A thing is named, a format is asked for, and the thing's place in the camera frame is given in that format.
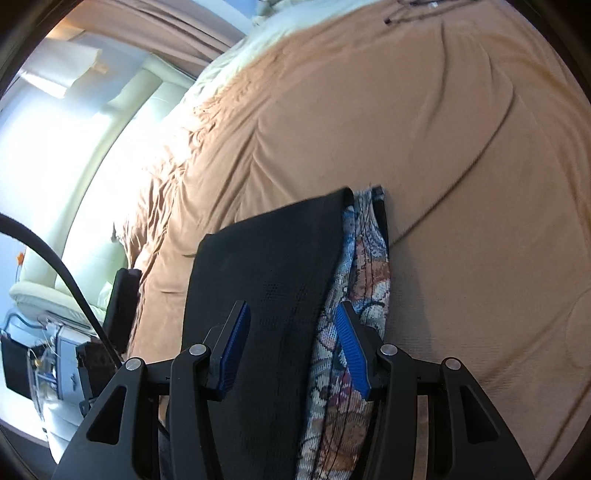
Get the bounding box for cream padded headboard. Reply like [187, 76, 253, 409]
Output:
[9, 55, 195, 324]

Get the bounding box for white nightstand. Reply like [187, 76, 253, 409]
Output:
[28, 318, 95, 416]

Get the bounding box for thick black cable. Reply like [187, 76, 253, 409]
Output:
[0, 212, 125, 370]

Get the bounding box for cream bed sheet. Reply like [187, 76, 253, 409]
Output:
[185, 0, 305, 112]

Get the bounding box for black bag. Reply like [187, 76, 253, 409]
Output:
[0, 332, 34, 398]

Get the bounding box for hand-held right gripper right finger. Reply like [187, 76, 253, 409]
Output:
[335, 301, 536, 480]

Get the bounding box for brown curtain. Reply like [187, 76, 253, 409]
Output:
[69, 0, 264, 54]

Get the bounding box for black pants with patterned lining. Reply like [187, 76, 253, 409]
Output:
[157, 185, 393, 480]

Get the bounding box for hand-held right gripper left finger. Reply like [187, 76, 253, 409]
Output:
[51, 300, 252, 480]

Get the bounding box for white lamp shade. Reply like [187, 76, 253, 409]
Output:
[21, 37, 105, 100]

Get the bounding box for brown fleece blanket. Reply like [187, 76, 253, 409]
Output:
[113, 0, 591, 480]

